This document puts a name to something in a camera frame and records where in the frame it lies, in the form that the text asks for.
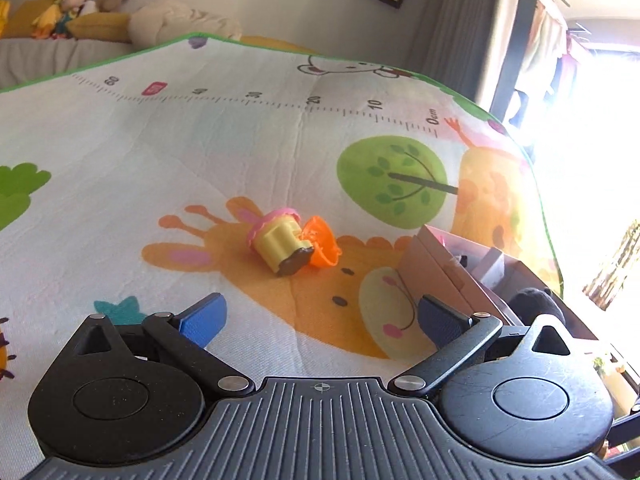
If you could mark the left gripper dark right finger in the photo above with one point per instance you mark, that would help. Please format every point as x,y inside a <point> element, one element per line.
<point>461,341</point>

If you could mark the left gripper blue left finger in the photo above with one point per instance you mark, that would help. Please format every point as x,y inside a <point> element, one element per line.
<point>182,339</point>

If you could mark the black plush toy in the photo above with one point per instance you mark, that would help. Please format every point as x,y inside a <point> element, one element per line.
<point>530,302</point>

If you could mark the pink yellow toy cupcake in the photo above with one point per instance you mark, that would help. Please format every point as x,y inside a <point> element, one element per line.
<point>277,238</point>

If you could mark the orange toy cup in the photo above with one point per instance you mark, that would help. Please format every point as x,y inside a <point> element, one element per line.
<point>318,233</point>

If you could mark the white battery holder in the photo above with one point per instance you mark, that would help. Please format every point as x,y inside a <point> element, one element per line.
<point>491,269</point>

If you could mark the pink cardboard box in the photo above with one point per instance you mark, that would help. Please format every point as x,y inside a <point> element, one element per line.
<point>439,264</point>

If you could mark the colourful cartoon play mat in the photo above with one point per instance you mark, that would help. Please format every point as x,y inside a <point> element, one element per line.
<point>130,187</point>

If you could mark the cream plush pillow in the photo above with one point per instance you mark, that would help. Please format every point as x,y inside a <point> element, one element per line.
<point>162,21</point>

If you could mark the yellow cushion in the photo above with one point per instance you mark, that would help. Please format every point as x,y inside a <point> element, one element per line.
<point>102,26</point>

